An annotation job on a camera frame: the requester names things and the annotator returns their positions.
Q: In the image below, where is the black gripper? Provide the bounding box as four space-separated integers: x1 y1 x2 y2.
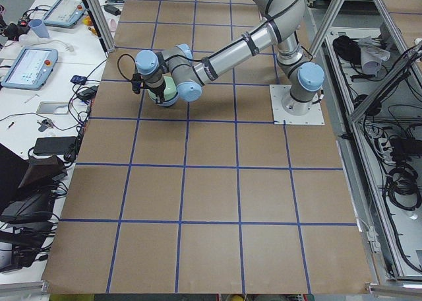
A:
144 75 165 104

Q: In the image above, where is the green bowl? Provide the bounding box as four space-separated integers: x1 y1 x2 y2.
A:
147 76 179 102

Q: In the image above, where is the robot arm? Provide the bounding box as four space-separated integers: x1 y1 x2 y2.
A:
133 0 324 112

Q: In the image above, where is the blue bowl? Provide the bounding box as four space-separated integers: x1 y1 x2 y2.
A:
155 98 178 108

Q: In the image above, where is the black power adapter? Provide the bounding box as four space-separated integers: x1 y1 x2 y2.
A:
104 5 121 16

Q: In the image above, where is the teach pendant far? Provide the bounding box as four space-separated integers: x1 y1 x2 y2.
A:
43 0 86 28

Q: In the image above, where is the teach pendant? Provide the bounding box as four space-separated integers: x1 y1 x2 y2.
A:
43 0 86 28
1 47 59 90

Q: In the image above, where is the teach pendant near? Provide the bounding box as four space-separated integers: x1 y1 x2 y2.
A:
1 47 59 90

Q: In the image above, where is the light blue plastic cup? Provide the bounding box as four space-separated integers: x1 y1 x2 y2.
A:
28 18 50 38

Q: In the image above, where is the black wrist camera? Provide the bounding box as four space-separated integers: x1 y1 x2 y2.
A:
130 73 143 94

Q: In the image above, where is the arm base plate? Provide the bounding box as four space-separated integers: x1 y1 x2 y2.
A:
269 84 325 125

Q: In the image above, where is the aluminium frame post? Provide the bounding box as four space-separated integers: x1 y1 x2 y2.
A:
81 0 115 53

